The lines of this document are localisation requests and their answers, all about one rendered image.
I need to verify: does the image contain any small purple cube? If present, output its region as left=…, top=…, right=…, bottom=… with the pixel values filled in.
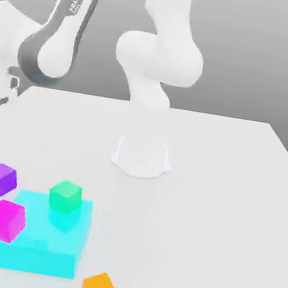
left=0, top=162, right=21, bottom=199

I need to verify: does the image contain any small magenta cube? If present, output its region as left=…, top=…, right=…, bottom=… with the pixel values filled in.
left=0, top=199, right=30, bottom=247

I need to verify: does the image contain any small green cube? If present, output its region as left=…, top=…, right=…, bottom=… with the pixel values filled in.
left=45, top=177, right=85, bottom=218

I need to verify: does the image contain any large cyan box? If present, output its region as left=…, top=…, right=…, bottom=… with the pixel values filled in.
left=0, top=186, right=95, bottom=282

